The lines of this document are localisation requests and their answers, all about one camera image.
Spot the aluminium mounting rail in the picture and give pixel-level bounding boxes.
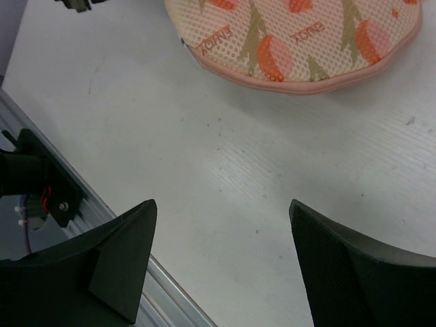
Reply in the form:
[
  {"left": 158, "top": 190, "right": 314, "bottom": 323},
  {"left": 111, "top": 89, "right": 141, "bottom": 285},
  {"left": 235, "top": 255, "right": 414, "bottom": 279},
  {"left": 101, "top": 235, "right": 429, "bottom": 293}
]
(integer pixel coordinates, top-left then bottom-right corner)
[{"left": 1, "top": 93, "right": 213, "bottom": 326}]

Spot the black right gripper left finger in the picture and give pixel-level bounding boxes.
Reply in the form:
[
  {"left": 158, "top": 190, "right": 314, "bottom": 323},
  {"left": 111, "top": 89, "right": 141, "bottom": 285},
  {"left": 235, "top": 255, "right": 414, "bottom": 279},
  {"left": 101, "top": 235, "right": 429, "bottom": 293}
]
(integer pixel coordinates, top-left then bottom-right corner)
[{"left": 1, "top": 200, "right": 157, "bottom": 326}]

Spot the pink patterned mesh laundry bag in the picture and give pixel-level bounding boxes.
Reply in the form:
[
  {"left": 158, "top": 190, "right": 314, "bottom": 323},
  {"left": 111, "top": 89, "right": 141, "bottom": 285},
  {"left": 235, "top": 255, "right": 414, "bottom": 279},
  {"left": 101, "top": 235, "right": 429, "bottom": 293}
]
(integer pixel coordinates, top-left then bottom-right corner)
[{"left": 165, "top": 0, "right": 423, "bottom": 94}]

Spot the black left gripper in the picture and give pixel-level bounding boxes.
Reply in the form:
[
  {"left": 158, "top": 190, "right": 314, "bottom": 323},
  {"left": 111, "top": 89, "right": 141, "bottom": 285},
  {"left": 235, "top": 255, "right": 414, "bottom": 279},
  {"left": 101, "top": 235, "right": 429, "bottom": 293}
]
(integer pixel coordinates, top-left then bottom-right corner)
[{"left": 55, "top": 0, "right": 102, "bottom": 13}]

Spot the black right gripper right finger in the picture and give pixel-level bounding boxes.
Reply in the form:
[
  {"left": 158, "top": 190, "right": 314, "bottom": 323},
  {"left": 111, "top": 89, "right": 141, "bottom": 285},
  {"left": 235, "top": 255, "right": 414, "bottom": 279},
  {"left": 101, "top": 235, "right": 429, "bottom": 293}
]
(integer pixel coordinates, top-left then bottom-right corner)
[{"left": 289, "top": 200, "right": 435, "bottom": 326}]

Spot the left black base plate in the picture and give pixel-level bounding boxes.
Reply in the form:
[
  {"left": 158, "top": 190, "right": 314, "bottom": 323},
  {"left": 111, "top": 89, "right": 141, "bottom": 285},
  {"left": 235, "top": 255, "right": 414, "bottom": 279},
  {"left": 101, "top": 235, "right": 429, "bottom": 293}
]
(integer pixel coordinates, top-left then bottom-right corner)
[{"left": 1, "top": 129, "right": 84, "bottom": 228}]

